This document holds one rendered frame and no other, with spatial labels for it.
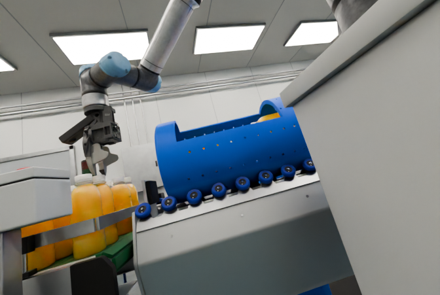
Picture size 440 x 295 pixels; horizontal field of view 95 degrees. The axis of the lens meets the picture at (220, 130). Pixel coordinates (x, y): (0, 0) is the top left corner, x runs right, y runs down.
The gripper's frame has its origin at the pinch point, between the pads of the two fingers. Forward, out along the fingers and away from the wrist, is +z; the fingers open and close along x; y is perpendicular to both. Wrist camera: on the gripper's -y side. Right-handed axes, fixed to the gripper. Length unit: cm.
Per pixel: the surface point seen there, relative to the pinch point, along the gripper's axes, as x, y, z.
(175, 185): -2.2, 22.1, 9.8
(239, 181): -1.3, 41.0, 13.6
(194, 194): -1.7, 26.9, 13.7
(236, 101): 357, 134, -146
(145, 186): 4.7, 11.9, 7.6
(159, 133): -2.4, 20.6, -6.8
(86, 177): -8.5, 1.4, 2.2
